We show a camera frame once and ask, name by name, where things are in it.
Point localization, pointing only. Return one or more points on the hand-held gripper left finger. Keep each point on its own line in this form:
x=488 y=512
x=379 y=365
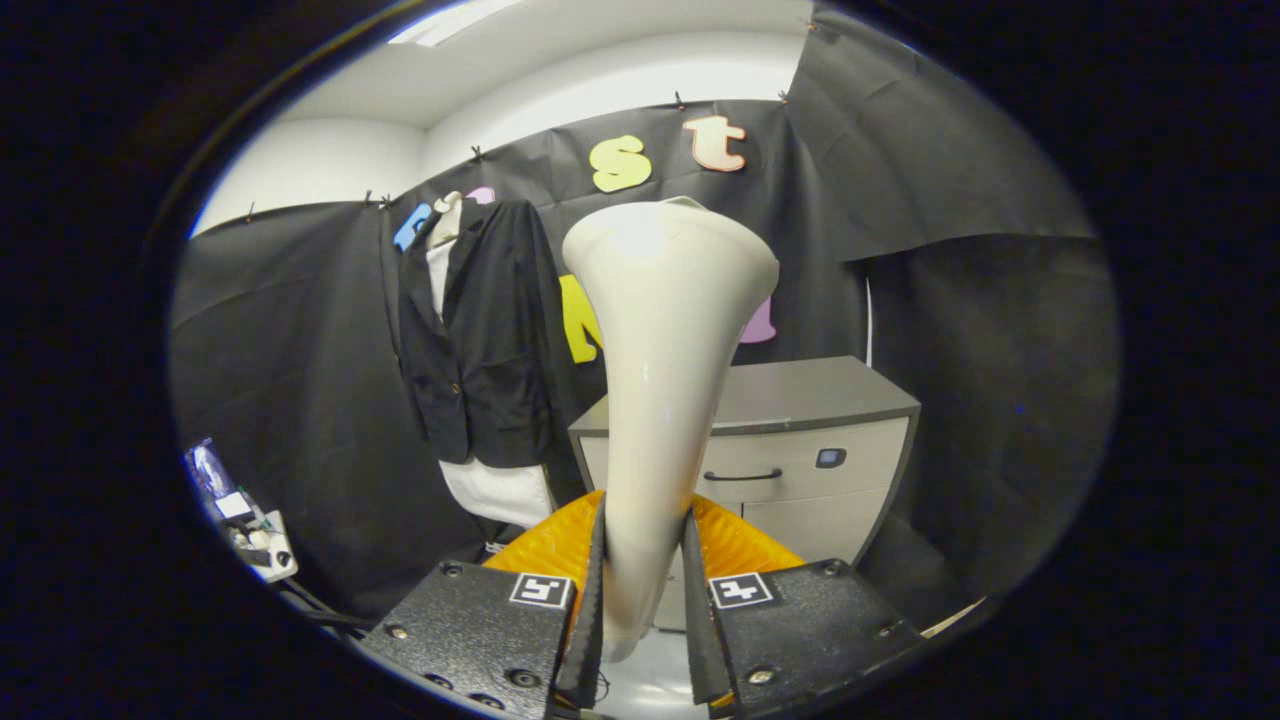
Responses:
x=590 y=640

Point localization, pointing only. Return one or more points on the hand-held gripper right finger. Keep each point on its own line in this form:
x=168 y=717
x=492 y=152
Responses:
x=700 y=640

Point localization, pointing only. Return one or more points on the white shirt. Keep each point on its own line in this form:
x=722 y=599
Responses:
x=495 y=492

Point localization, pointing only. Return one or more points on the white garment steamer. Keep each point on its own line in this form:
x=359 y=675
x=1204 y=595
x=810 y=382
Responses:
x=665 y=350

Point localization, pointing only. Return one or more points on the black blazer jacket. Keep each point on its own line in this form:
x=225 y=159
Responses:
x=490 y=350

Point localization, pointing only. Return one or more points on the white clothes hanger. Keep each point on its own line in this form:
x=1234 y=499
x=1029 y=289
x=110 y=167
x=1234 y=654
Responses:
x=447 y=215

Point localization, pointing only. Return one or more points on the grey cabinet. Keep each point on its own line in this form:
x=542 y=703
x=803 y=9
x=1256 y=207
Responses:
x=800 y=390

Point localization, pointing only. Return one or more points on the black backdrop cloth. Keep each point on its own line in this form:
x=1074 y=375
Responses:
x=950 y=200

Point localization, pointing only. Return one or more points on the row of black cloth clips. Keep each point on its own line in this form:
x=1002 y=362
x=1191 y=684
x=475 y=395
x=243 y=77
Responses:
x=679 y=101

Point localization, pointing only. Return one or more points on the ceiling light panel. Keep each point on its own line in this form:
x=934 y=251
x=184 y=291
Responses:
x=450 y=22

